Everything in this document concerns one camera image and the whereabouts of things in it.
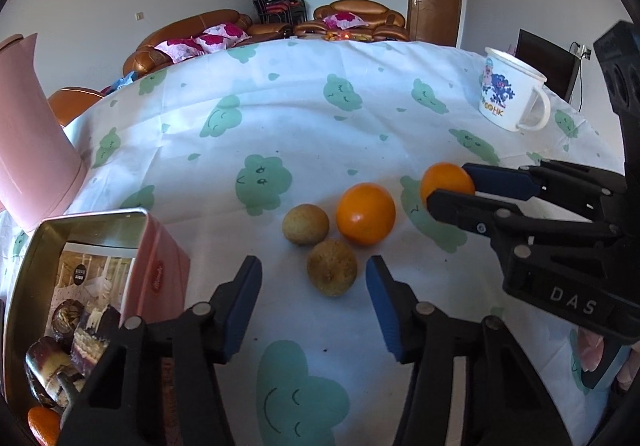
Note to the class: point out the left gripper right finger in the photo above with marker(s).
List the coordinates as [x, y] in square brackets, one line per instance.
[505, 401]

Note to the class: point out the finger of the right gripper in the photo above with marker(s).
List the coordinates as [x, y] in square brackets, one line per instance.
[592, 193]
[505, 224]

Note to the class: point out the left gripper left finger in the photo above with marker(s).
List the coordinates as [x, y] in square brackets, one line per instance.
[150, 368]

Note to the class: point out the brown cut fruit piece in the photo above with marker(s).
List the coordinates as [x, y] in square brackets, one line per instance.
[45, 358]

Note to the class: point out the coffee table with fruits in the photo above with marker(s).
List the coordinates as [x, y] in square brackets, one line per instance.
[336, 36]

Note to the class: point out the person's right hand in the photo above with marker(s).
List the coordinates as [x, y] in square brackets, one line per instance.
[590, 351]

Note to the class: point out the large front orange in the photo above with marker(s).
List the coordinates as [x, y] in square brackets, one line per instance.
[45, 425]

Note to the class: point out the white printed mug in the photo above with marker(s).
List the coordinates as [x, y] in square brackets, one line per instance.
[512, 93]

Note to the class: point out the black television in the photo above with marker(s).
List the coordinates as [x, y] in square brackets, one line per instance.
[560, 66]

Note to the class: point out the pink metal tin box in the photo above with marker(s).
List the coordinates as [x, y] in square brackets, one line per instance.
[125, 259]

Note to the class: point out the brown longan fruit front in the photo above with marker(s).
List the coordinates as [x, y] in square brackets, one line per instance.
[332, 267]

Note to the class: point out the brown longan fruit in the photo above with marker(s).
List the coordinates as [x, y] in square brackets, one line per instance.
[332, 267]
[305, 224]

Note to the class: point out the brown longan fruit rear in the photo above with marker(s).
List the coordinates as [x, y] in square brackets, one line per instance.
[305, 224]

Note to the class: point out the white cloud pattern tablecloth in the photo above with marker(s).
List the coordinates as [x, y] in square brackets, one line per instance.
[220, 147]

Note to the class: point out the brown leather armchair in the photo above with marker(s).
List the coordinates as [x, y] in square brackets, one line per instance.
[371, 20]

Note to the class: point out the pink electric kettle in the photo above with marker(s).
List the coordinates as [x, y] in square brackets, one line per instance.
[41, 171]

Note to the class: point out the pink floral armchair cushion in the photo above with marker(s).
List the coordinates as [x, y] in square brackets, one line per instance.
[344, 20]

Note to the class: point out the orange chair back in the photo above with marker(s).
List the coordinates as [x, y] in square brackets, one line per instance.
[68, 103]

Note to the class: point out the dark chair rack with items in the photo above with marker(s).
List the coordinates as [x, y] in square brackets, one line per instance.
[281, 11]

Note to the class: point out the pink floral sofa cushion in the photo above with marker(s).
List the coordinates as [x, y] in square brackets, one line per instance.
[219, 37]

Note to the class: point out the long brown leather sofa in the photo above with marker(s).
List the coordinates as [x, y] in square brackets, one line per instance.
[146, 59]

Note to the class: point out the white wall socket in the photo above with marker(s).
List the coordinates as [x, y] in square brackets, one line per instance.
[583, 52]

